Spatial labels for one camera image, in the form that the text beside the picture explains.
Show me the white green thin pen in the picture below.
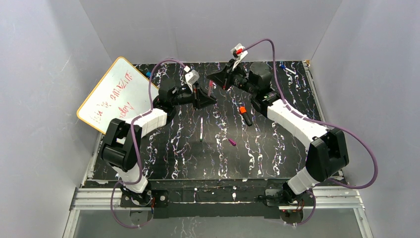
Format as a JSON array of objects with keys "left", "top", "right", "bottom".
[{"left": 200, "top": 117, "right": 204, "bottom": 142}]

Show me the black orange highlighter marker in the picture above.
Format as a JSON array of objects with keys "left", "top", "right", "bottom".
[{"left": 239, "top": 106, "right": 253, "bottom": 126}]

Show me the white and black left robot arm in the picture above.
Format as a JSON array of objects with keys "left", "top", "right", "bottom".
[{"left": 99, "top": 83, "right": 216, "bottom": 206}]

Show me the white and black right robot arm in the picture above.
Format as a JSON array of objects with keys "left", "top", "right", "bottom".
[{"left": 206, "top": 59, "right": 349, "bottom": 206}]

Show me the magenta pen cap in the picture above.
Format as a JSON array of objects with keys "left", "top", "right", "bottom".
[{"left": 228, "top": 138, "right": 237, "bottom": 146}]

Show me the white blue marker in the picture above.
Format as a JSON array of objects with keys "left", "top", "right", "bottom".
[{"left": 280, "top": 64, "right": 296, "bottom": 75}]

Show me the yellow framed whiteboard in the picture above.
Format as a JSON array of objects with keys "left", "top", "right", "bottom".
[{"left": 77, "top": 57, "right": 151, "bottom": 134}]

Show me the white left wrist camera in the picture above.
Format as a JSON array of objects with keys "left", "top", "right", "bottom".
[{"left": 183, "top": 66, "right": 200, "bottom": 92}]

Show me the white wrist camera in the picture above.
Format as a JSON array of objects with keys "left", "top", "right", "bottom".
[
  {"left": 230, "top": 43, "right": 248, "bottom": 70},
  {"left": 183, "top": 66, "right": 200, "bottom": 92}
]

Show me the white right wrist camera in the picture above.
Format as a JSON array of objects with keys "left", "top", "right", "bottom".
[{"left": 230, "top": 43, "right": 248, "bottom": 70}]

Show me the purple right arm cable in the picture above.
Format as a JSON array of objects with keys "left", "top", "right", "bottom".
[{"left": 243, "top": 38, "right": 379, "bottom": 227}]

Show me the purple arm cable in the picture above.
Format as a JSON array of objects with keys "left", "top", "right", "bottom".
[
  {"left": 243, "top": 38, "right": 379, "bottom": 227},
  {"left": 109, "top": 59, "right": 189, "bottom": 229}
]

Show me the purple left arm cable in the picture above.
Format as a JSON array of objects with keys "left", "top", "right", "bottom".
[{"left": 109, "top": 59, "right": 189, "bottom": 229}]

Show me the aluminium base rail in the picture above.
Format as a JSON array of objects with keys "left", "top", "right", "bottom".
[{"left": 70, "top": 186, "right": 365, "bottom": 210}]

